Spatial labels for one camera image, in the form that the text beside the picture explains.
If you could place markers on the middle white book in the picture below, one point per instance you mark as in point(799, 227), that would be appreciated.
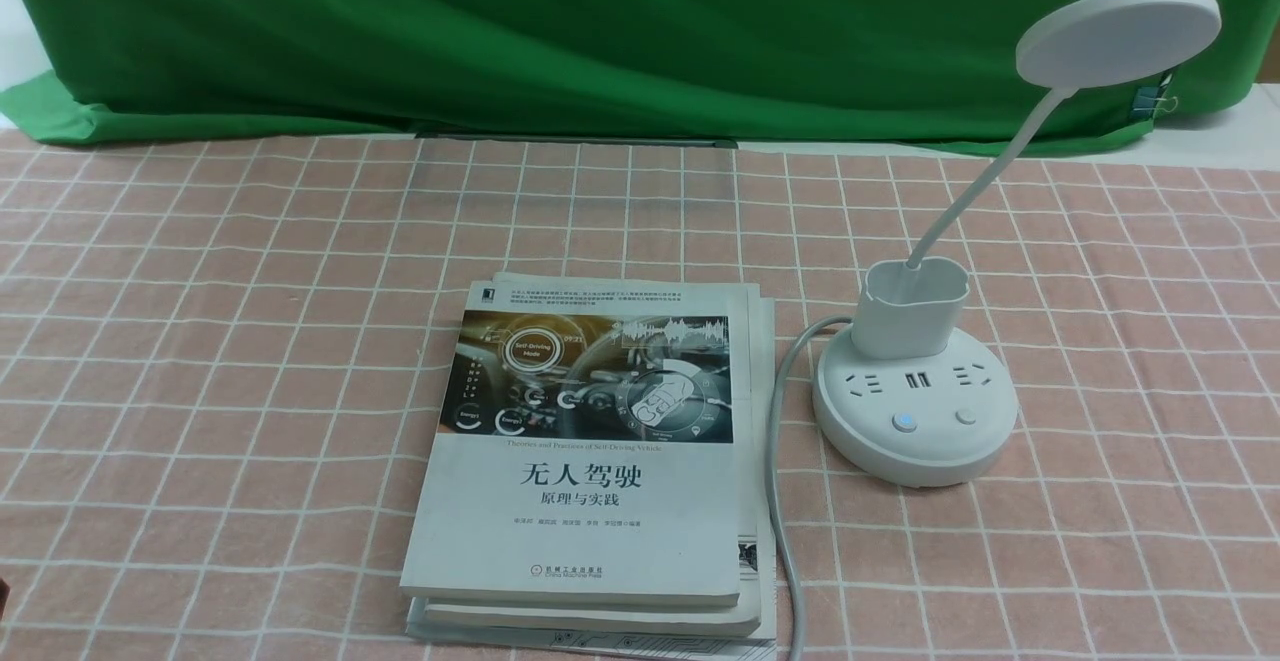
point(752, 541)

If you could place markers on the white desk lamp with sockets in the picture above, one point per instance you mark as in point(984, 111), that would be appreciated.
point(901, 391)

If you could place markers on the pink checked tablecloth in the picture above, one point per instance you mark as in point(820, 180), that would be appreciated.
point(221, 363)

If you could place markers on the top book self-driving cover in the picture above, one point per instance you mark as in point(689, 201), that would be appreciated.
point(590, 501)

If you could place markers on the green backdrop cloth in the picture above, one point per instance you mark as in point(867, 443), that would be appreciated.
point(936, 73)

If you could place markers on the blue binder clip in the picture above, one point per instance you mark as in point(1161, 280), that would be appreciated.
point(1154, 101)

